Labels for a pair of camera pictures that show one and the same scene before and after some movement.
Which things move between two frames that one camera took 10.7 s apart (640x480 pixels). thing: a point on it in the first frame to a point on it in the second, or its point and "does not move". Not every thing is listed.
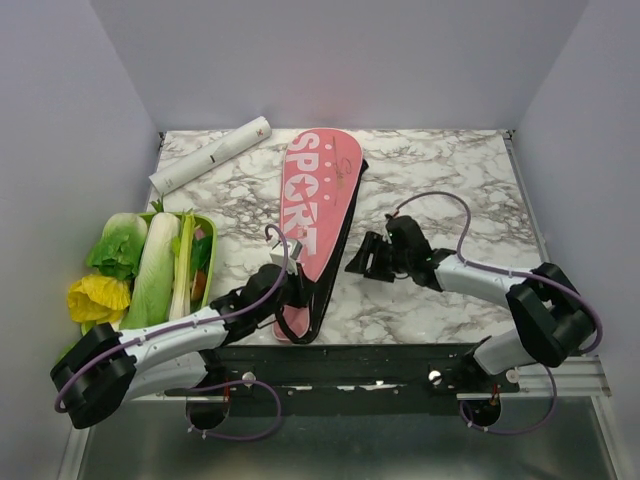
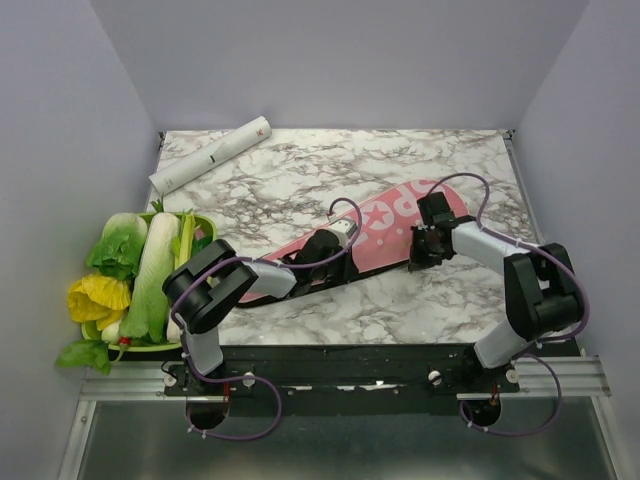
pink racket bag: x=323 y=178 to x=387 y=229
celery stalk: x=182 y=250 does not move
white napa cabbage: x=151 y=295 does not move
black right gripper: x=374 y=242 to x=416 y=259
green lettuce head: x=117 y=251 does not move
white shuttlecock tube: x=251 y=133 does not move
